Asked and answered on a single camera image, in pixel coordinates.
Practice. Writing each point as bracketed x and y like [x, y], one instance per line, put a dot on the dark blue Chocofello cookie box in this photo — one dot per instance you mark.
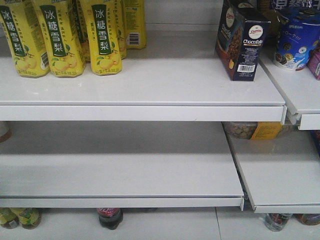
[241, 35]

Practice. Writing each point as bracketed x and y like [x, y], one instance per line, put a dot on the white store shelf unit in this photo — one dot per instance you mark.
[150, 136]

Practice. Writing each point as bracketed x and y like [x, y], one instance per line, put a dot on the yellow pear drink bottle rear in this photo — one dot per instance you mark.
[135, 24]

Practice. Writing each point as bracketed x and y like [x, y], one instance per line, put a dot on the yellow pear drink bottle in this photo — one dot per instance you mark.
[25, 39]
[135, 24]
[104, 48]
[59, 30]

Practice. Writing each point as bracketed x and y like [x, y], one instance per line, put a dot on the dark cola bottle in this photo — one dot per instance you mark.
[110, 218]

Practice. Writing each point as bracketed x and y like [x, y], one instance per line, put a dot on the yellow pear drink bottle middle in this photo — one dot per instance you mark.
[59, 30]

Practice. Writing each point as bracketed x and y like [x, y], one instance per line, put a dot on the yellow pear drink bottle right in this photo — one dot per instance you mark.
[104, 48]

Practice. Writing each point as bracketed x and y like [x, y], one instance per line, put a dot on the right white shelf boards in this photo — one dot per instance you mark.
[282, 174]

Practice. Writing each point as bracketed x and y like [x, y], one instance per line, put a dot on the yellow pear bottle behind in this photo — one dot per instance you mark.
[81, 29]

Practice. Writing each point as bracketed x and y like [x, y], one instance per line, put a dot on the brown cracker package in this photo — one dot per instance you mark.
[267, 8]

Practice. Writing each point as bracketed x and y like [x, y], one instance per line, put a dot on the bottom shelf water bottle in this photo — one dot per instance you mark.
[275, 222]

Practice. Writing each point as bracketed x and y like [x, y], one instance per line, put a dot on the peach drink bottle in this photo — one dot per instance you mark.
[5, 131]

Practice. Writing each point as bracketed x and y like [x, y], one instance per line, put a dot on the green label bottle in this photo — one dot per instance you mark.
[8, 219]
[28, 217]

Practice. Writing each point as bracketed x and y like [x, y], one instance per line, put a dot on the pink snack box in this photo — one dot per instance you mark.
[314, 63]

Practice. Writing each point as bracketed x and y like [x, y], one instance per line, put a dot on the blue mini cookie tub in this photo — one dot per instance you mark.
[298, 35]

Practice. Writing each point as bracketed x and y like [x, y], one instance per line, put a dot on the yellow pear drink bottle left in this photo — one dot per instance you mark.
[25, 39]

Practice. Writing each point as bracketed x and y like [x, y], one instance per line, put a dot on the brown bottom shelf bottle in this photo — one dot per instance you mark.
[308, 219]

